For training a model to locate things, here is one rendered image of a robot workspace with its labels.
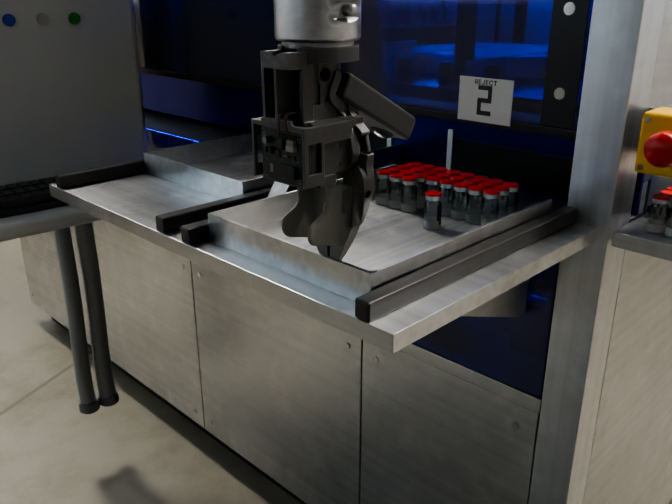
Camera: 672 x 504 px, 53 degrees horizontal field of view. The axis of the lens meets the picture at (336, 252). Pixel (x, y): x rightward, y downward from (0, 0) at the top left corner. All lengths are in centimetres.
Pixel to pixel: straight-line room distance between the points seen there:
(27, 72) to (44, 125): 10
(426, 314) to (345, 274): 9
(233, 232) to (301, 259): 11
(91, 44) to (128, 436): 108
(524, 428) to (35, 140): 104
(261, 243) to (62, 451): 138
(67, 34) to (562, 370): 108
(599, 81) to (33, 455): 168
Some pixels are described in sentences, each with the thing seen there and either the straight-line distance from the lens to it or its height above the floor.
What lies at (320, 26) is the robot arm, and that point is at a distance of 58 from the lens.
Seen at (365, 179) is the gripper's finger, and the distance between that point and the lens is 61.
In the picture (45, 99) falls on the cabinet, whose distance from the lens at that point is 145.
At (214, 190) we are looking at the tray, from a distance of 100.
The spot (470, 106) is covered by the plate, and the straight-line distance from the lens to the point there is 98.
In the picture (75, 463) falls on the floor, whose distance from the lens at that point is 198.
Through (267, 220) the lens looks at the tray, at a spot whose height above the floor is 89.
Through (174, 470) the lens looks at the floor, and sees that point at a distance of 188.
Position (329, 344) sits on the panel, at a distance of 131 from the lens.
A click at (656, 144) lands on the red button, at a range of 83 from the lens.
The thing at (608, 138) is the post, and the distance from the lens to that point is 89.
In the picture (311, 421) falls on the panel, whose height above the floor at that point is 32.
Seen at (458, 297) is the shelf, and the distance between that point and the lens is 67.
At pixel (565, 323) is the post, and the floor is 74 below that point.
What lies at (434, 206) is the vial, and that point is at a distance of 84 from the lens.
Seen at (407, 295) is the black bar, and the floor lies 89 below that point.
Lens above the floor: 116
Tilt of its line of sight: 21 degrees down
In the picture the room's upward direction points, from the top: straight up
